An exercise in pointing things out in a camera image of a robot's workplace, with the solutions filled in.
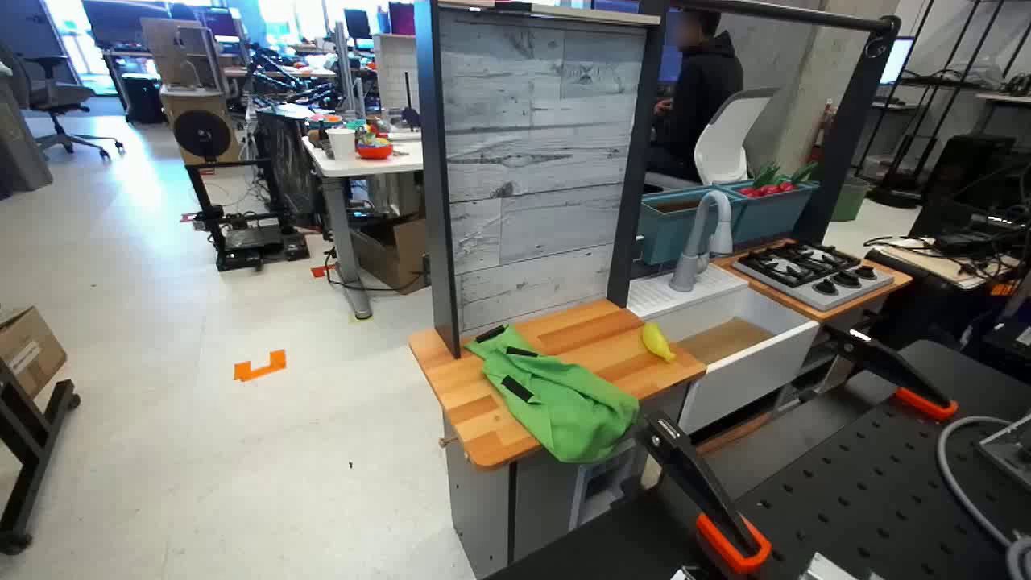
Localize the grey wood-pattern back panel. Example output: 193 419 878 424
413 0 904 361

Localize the white toy sink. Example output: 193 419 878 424
624 261 825 437

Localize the blue plastic bin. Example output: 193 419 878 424
634 174 821 269

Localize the grey wood back panel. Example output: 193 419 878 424
438 11 651 334

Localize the black clamp with orange handle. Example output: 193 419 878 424
631 417 777 580
819 319 964 424

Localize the black office chair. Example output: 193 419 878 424
13 0 125 161

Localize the black frame 3D printer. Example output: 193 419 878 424
184 159 314 273

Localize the yellow toy banana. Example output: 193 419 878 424
638 319 679 363

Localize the grey cable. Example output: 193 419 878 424
934 411 1031 580

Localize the wooden countertop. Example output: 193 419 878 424
406 298 708 472

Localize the cluttered side table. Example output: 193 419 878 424
865 229 1025 296

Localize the grey kitchen cabinet base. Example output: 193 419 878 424
443 351 850 580

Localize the large brown cardboard box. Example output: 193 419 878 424
353 213 431 296

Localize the black mesh chair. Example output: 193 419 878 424
913 132 1031 244

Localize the orange tape floor marker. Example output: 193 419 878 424
234 348 289 383

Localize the wooden box with black spool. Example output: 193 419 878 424
138 15 251 167

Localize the green cloth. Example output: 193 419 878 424
469 324 646 468

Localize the grey metal box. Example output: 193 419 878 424
978 411 1031 493

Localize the person in black jacket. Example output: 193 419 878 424
646 5 747 184

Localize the cardboard box on stand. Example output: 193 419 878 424
0 303 72 399

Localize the grey toy faucet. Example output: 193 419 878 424
671 187 738 296

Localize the white desk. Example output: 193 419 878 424
299 132 430 321

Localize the toy cooktop with wooden rim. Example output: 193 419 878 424
716 234 915 324

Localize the black stand leg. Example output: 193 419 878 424
0 359 84 556

